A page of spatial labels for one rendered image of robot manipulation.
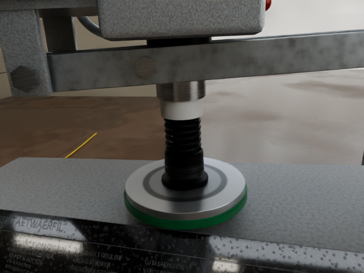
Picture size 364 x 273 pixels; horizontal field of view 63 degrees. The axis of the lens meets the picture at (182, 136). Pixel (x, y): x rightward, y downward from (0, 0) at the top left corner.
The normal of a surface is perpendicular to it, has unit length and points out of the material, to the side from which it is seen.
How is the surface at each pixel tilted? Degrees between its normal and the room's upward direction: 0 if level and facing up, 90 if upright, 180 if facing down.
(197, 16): 90
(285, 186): 0
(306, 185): 0
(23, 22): 90
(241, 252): 45
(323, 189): 0
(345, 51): 90
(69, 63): 90
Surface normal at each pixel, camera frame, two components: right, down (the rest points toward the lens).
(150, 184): -0.04, -0.94
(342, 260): -0.20, -0.44
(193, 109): 0.53, 0.25
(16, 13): 0.07, 0.32
